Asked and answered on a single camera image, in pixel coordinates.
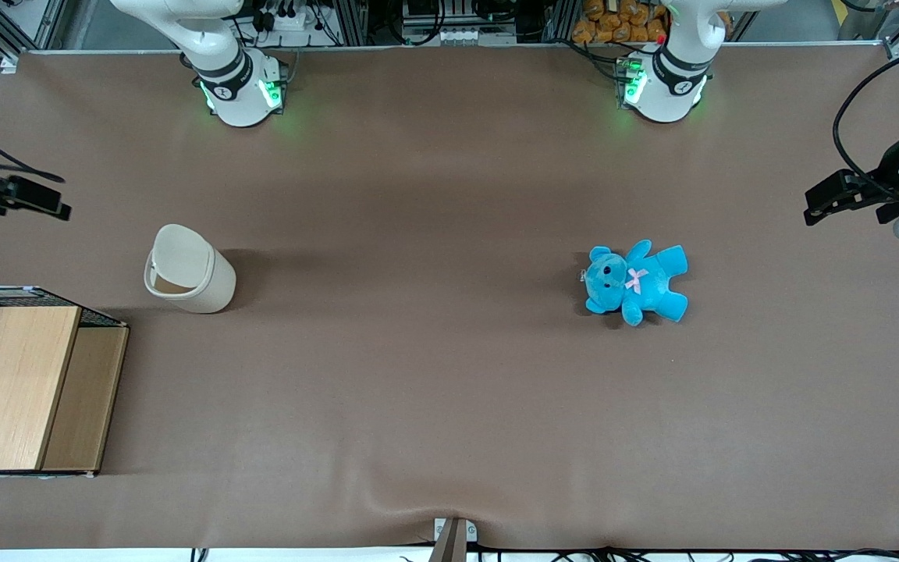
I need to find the beige trash can with lid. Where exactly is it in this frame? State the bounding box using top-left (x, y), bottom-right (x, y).
top-left (144, 223), bottom-right (237, 315)

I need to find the white power strip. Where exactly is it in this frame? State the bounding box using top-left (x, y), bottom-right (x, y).
top-left (257, 0), bottom-right (319, 34)

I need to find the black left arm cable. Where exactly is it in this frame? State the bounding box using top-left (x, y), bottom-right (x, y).
top-left (833, 39), bottom-right (899, 197)

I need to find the light wooden shelf box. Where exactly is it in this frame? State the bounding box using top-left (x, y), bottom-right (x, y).
top-left (0, 305), bottom-right (131, 478)

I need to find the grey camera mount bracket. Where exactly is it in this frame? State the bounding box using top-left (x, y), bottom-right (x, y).
top-left (428, 516), bottom-right (479, 562)

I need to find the brown table mat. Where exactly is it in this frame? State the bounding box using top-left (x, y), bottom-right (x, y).
top-left (0, 43), bottom-right (899, 552)

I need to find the pile of orange plush toys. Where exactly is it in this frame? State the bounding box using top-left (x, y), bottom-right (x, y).
top-left (571, 0), bottom-right (670, 44)

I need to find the blue teddy bear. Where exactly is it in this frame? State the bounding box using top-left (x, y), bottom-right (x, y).
top-left (581, 240), bottom-right (690, 327)

